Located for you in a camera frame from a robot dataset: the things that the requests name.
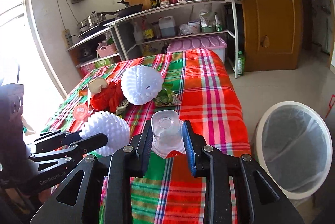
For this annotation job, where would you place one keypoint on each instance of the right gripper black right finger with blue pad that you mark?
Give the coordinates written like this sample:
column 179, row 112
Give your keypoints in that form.
column 216, row 167

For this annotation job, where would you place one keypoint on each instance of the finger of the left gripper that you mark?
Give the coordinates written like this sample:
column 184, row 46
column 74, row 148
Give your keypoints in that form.
column 75, row 150
column 50, row 141

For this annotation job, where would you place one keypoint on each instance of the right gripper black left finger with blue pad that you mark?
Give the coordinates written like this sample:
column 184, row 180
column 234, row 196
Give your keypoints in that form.
column 131, row 161

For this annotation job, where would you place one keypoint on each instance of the white foam fruit net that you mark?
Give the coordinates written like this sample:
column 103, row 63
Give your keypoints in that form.
column 114, row 127
column 141, row 84

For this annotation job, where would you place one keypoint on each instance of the pink cap drink bottle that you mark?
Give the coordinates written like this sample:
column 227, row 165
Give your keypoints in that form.
column 81, row 112

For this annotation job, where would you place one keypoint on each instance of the red plastic bag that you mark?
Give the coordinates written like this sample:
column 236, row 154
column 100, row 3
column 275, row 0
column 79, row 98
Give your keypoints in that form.
column 109, row 98

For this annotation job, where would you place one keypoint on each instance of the white trash bin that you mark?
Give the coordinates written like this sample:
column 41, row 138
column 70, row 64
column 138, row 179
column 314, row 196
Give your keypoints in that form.
column 293, row 150

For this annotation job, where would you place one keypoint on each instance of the white metal kitchen shelf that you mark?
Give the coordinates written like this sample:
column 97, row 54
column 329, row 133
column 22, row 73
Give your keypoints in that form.
column 217, row 17

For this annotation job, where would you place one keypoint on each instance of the mushroom slice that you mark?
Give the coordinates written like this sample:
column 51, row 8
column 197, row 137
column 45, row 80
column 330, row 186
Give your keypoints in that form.
column 96, row 85

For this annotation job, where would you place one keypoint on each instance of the green leafy vegetable scraps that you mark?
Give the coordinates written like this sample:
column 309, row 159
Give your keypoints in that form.
column 166, row 97

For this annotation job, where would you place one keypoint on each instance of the translucent bin liner bag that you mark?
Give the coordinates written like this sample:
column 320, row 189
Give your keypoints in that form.
column 295, row 150

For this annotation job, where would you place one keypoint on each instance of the plaid tablecloth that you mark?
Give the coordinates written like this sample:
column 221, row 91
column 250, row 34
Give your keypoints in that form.
column 168, row 193

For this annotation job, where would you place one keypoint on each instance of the pink plastic basket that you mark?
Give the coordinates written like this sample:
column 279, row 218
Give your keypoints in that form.
column 106, row 50

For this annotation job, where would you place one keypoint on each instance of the white power strip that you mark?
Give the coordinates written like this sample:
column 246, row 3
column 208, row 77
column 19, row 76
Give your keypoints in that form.
column 67, row 38

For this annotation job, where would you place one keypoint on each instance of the green bottle on floor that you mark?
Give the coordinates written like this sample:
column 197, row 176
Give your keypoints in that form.
column 240, row 63

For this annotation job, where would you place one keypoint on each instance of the pink lid storage box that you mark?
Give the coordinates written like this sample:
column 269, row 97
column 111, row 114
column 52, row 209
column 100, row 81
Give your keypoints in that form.
column 213, row 43

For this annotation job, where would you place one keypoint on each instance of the steel pot with lid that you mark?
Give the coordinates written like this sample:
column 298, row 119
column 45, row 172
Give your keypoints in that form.
column 92, row 20

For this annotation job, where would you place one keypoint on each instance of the yellow label oil bottle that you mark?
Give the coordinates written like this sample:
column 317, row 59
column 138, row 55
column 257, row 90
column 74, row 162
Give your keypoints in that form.
column 147, row 30

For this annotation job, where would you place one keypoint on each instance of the white oil jug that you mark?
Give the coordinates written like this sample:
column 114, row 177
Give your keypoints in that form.
column 167, row 26

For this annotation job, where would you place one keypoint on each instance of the white lidded tub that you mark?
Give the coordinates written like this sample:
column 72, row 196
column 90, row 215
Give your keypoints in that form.
column 194, row 26

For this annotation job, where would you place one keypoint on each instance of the black frying pan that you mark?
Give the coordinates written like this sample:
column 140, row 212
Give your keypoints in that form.
column 126, row 11

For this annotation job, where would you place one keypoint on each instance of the wooden door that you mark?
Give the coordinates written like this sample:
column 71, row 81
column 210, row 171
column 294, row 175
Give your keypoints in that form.
column 273, row 32

